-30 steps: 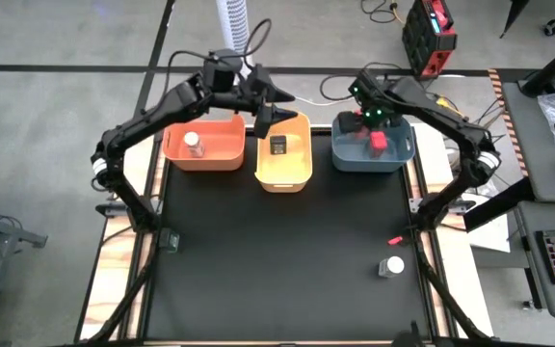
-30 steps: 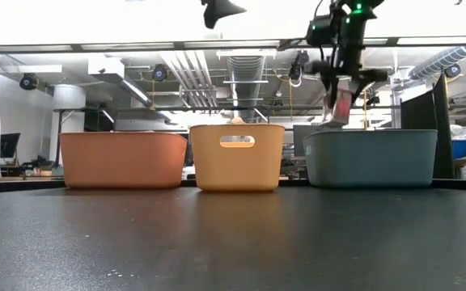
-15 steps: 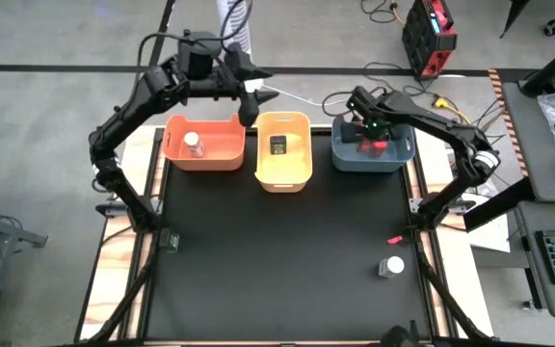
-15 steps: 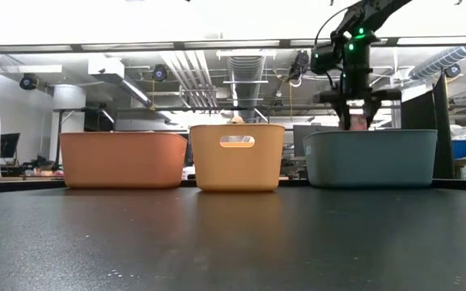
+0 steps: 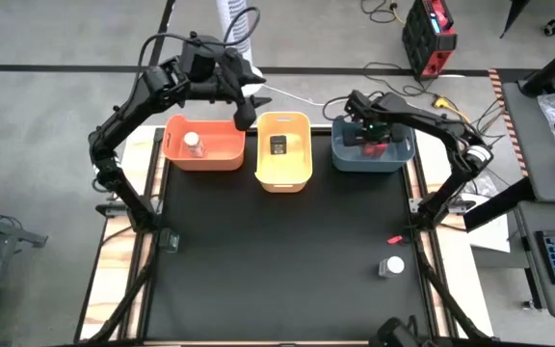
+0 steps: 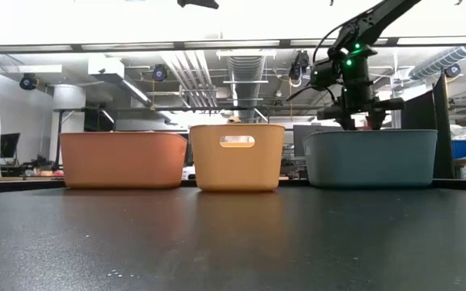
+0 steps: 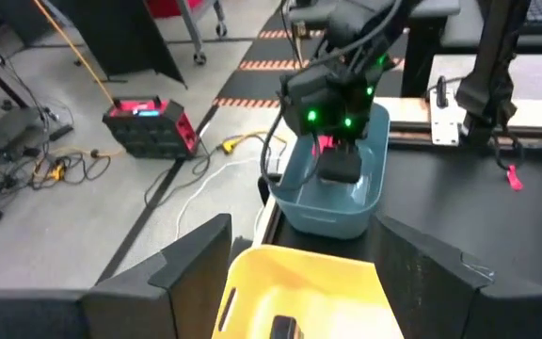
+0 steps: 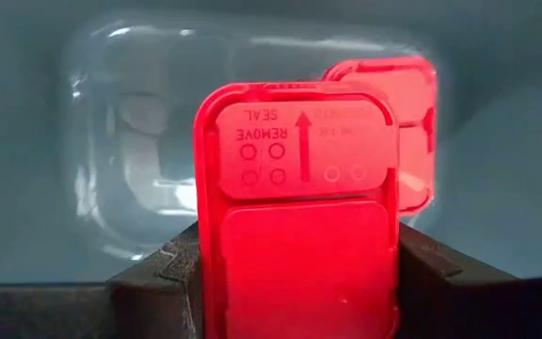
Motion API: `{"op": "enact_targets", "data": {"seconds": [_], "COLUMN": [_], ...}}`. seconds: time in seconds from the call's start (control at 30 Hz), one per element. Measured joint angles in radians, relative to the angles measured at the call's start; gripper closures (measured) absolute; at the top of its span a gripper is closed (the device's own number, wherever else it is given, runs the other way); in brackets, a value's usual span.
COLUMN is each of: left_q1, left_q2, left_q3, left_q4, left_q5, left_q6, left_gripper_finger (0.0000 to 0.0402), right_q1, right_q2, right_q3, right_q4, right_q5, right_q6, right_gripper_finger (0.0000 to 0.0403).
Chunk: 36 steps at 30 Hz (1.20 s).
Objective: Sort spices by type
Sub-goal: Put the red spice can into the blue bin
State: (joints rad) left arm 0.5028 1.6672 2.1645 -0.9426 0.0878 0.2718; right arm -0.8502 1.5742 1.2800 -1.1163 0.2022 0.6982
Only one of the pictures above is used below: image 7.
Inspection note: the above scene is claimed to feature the red tag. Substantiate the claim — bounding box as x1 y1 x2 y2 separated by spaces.
506 163 525 192

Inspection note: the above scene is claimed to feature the cart leg with caster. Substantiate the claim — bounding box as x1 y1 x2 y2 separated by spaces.
175 0 229 66

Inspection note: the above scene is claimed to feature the yellow plastic bin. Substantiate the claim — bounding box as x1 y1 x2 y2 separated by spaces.
211 244 405 339

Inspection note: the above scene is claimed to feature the red black power station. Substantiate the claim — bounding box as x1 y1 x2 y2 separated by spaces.
102 94 200 161

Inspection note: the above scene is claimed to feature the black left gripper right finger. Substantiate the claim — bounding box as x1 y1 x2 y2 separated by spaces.
372 214 542 339

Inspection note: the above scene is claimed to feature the black-lid spice jar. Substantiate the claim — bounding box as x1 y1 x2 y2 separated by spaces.
269 315 303 339

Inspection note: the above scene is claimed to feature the yellow power cable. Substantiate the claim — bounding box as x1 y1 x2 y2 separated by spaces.
32 0 118 107

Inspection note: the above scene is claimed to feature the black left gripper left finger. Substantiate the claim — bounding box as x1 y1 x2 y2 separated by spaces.
82 213 233 339

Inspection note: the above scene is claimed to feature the metal bracket plate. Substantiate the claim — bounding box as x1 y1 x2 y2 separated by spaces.
429 76 461 147

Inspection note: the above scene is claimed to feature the white power cord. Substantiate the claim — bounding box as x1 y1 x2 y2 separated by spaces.
174 156 273 239

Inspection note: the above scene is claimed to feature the grey floor stand base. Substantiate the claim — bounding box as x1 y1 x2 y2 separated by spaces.
0 27 75 157

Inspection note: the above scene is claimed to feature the black partition panel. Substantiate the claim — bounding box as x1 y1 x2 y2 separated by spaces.
46 0 188 89

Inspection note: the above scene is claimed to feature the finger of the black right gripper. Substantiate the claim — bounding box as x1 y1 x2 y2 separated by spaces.
316 143 363 185

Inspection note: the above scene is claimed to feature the blue plastic bin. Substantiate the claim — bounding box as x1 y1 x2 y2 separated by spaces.
267 102 391 241

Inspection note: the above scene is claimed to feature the yellow plug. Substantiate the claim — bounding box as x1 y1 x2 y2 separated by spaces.
220 135 244 155

